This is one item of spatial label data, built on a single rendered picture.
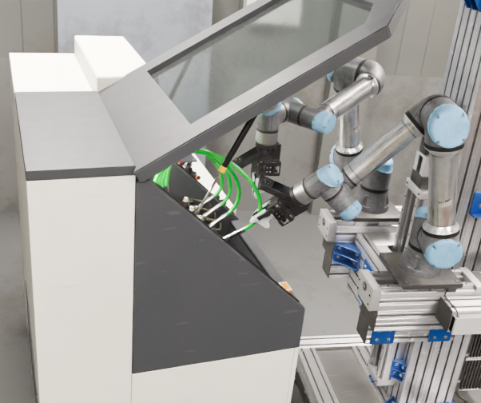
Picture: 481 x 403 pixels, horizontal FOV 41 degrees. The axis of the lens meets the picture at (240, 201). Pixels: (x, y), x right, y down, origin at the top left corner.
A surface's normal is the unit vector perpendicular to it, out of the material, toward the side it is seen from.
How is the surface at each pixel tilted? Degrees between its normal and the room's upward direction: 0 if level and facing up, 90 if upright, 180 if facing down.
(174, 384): 90
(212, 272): 90
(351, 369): 0
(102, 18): 82
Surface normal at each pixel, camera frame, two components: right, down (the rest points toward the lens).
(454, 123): -0.04, 0.30
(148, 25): 0.18, 0.30
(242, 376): 0.33, 0.43
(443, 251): -0.01, 0.54
